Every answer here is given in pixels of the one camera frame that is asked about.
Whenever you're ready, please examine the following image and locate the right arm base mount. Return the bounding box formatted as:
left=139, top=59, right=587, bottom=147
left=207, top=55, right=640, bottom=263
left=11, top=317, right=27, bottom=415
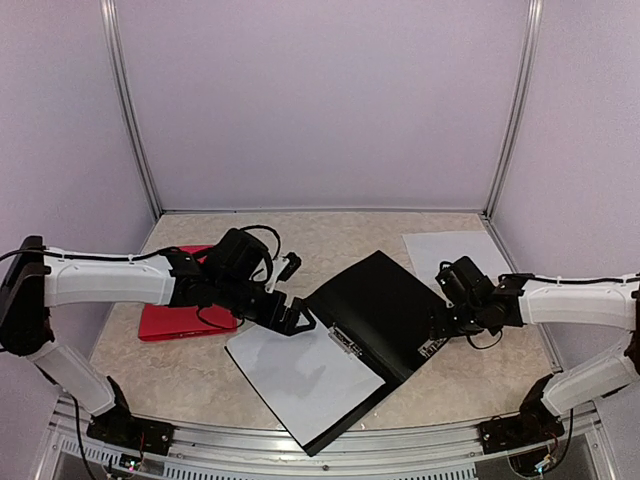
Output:
left=477, top=413, right=565, bottom=454

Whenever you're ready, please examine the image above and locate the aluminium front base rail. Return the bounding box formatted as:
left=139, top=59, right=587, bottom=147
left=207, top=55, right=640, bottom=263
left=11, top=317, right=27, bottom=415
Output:
left=34, top=397, right=616, bottom=480

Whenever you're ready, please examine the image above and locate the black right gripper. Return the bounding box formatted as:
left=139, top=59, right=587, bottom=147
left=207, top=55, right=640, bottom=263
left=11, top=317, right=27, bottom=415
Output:
left=427, top=301, right=486, bottom=340

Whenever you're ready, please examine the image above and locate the aluminium frame post right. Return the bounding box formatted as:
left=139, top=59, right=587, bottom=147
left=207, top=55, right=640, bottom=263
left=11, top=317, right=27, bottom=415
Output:
left=483, top=0, right=544, bottom=223

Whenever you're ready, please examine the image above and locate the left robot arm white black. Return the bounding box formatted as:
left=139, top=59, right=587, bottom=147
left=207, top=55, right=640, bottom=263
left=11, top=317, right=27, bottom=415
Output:
left=1, top=227, right=316, bottom=445

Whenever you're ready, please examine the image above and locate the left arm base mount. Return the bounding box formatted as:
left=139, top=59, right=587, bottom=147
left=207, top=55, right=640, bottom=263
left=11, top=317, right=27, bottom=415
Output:
left=87, top=407, right=175, bottom=456

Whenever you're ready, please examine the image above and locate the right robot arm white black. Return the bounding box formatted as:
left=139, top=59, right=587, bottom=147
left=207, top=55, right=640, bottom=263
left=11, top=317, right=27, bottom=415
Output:
left=430, top=256, right=639, bottom=444

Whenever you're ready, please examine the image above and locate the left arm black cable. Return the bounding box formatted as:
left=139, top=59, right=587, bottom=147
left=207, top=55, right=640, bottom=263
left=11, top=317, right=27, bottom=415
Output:
left=0, top=244, right=176, bottom=264

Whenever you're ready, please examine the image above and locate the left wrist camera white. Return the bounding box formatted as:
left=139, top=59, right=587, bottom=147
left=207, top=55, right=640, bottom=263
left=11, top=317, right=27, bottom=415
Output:
left=265, top=252, right=302, bottom=293

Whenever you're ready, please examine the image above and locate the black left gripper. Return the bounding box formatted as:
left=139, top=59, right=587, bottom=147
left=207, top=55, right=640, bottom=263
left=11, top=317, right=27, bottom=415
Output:
left=215, top=274, right=316, bottom=336

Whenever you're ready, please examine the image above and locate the aluminium frame post left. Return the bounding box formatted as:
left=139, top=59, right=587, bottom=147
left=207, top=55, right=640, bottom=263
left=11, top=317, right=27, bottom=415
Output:
left=100, top=0, right=164, bottom=221

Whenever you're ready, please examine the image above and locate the aluminium frame post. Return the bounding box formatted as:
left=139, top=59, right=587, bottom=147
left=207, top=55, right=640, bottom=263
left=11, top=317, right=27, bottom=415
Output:
left=483, top=0, right=544, bottom=223
left=100, top=0, right=164, bottom=221

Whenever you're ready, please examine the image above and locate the black clip file folder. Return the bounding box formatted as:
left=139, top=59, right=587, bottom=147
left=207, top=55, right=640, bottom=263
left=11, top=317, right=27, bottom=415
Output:
left=224, top=249, right=454, bottom=459

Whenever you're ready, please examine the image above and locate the aluminium frame rail back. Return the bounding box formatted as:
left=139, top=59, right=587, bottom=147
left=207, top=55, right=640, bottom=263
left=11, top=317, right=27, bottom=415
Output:
left=161, top=207, right=485, bottom=216

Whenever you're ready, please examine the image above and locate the red clip file folder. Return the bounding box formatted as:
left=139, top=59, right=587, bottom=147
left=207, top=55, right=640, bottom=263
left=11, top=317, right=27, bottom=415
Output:
left=138, top=243, right=239, bottom=343

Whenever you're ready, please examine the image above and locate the white paper sheet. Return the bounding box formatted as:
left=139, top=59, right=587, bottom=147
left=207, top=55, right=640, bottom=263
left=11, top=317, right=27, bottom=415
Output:
left=403, top=231, right=512, bottom=286

